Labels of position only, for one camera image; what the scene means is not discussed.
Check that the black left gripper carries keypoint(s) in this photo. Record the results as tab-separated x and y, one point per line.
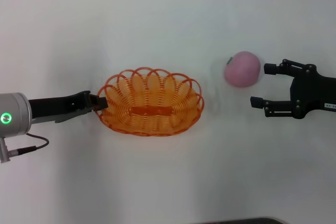
57	104

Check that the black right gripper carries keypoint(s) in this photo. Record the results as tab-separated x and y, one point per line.
315	93

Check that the pink toy peach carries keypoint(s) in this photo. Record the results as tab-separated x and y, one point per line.
241	70

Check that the orange plastic wicker basket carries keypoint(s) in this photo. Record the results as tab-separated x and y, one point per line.
147	119

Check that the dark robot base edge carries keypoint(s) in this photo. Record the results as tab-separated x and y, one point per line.
244	221

